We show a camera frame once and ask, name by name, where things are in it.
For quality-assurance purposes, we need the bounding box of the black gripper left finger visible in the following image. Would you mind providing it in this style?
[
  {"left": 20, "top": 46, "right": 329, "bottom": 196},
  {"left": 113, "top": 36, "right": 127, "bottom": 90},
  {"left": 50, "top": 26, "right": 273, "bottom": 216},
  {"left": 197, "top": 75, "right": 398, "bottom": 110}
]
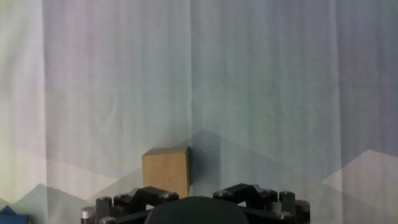
[{"left": 81, "top": 185, "right": 180, "bottom": 224}]

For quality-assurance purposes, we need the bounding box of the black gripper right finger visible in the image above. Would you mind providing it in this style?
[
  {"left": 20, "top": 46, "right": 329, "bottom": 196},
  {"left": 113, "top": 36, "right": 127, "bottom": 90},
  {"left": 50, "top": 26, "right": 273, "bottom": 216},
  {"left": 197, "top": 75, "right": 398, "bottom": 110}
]
[{"left": 213, "top": 182, "right": 311, "bottom": 224}]

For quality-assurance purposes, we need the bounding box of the light wooden cube block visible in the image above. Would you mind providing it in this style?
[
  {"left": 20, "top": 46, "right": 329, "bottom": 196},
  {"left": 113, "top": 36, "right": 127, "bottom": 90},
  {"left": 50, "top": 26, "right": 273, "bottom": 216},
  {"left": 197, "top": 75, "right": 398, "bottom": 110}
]
[{"left": 142, "top": 146, "right": 192, "bottom": 199}]

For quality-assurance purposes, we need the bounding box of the teal and white patterned cloth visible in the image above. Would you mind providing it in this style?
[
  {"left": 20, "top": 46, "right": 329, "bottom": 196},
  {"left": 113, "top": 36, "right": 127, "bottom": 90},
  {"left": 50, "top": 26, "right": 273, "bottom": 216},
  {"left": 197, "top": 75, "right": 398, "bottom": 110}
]
[{"left": 0, "top": 0, "right": 398, "bottom": 224}]

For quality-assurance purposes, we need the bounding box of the blue flag white stick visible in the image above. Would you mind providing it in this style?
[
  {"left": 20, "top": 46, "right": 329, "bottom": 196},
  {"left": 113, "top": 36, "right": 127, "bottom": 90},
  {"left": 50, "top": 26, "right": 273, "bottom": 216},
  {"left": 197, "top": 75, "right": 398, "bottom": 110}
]
[{"left": 0, "top": 204, "right": 32, "bottom": 224}]

